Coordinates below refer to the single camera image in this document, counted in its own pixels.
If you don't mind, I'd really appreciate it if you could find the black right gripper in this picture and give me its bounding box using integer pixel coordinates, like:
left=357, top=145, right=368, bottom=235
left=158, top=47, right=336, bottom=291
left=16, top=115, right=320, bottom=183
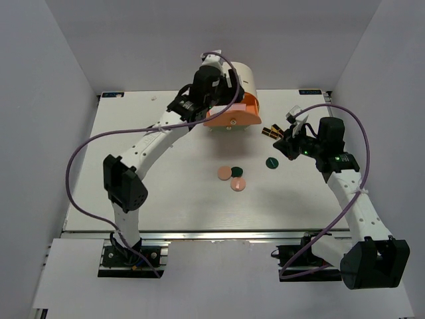
left=273, top=123, right=324, bottom=161

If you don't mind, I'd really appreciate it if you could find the green round compact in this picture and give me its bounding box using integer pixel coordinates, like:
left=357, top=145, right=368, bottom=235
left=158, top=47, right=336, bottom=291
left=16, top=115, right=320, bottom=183
left=266, top=157, right=279, bottom=169

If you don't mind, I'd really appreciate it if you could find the orange top drawer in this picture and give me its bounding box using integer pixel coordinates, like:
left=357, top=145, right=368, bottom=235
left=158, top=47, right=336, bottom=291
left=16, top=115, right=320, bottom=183
left=203, top=92, right=262, bottom=127

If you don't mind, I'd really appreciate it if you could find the white square compact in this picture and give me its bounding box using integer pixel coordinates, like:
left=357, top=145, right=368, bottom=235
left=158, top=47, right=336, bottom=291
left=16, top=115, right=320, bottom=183
left=209, top=106, right=228, bottom=115

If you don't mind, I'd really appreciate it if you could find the pink square compact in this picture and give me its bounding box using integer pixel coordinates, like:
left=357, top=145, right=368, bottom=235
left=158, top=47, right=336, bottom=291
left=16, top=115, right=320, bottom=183
left=227, top=103, right=246, bottom=112

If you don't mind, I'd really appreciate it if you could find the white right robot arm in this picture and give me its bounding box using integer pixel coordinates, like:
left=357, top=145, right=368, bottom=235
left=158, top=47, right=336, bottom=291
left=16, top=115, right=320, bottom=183
left=273, top=117, right=410, bottom=290

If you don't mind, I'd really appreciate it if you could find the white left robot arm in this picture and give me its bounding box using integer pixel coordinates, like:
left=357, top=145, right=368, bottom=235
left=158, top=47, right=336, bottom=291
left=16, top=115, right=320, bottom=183
left=103, top=66, right=244, bottom=265

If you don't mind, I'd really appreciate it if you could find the black gold lipstick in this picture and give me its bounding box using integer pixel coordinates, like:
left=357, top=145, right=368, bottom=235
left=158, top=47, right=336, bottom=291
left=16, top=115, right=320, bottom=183
left=262, top=128, right=281, bottom=140
left=271, top=124, right=284, bottom=136

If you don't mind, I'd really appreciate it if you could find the cream round drawer organizer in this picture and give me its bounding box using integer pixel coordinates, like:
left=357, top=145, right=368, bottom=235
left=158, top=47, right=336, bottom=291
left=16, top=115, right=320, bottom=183
left=232, top=62, right=258, bottom=96

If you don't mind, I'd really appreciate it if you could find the grey bottom drawer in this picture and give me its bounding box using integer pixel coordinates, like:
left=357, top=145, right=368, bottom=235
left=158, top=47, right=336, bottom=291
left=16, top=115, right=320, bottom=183
left=209, top=126, right=248, bottom=132

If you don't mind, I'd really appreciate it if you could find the dark green powder puff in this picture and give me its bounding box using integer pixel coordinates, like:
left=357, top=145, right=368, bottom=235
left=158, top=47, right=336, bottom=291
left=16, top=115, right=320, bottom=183
left=231, top=166, right=244, bottom=178

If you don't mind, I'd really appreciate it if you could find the peach puff with ribbon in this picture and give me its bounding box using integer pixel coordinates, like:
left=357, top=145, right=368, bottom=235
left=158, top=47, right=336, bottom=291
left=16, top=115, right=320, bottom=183
left=230, top=177, right=246, bottom=192

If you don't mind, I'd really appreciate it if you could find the peach powder puff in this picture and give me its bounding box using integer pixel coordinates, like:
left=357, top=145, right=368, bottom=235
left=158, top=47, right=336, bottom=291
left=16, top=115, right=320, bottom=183
left=217, top=165, right=232, bottom=181

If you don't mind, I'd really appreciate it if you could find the left blue table label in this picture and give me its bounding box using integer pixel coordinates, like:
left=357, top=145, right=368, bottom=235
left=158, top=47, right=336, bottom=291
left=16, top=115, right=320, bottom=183
left=101, top=92, right=124, bottom=98

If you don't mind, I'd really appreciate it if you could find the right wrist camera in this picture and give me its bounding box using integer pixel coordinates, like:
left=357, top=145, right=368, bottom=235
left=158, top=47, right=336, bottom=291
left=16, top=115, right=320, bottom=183
left=286, top=105, right=308, bottom=137

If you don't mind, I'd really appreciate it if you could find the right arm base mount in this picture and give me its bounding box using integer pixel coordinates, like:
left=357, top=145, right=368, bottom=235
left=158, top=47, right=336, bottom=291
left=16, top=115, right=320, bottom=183
left=270, top=232, right=342, bottom=282

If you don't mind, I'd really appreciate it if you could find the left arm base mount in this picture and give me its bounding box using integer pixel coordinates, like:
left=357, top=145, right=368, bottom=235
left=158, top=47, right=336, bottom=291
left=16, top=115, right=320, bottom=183
left=98, top=233, right=167, bottom=279

